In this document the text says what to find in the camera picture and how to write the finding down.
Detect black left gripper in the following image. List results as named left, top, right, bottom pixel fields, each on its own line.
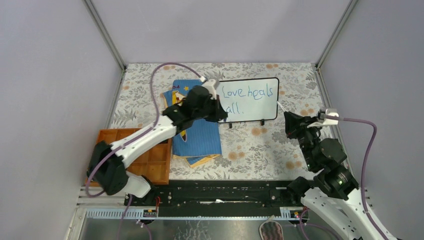
left=192, top=94, right=227, bottom=123

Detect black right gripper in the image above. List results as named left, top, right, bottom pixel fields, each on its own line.
left=282, top=111, right=322, bottom=169

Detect white whiteboard marker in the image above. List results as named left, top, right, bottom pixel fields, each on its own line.
left=276, top=101, right=287, bottom=112

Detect black framed whiteboard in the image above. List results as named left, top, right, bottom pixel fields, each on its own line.
left=216, top=77, right=280, bottom=124

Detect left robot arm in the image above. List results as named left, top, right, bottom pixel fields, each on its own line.
left=85, top=83, right=228, bottom=206

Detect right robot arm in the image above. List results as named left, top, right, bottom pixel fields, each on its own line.
left=283, top=108, right=396, bottom=240

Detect blue cartoon cloth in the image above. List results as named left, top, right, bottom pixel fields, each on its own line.
left=162, top=79, right=222, bottom=168

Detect floral tablecloth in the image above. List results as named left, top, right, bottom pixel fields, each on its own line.
left=110, top=63, right=324, bottom=180

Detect orange wooden compartment tray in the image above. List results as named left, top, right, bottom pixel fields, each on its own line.
left=96, top=128, right=172, bottom=185

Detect striped object at bottom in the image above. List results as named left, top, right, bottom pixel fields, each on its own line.
left=258, top=215, right=284, bottom=240

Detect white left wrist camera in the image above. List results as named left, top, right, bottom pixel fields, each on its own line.
left=199, top=76, right=220, bottom=100

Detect black mounting rail base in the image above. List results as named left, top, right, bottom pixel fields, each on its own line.
left=124, top=179, right=317, bottom=218

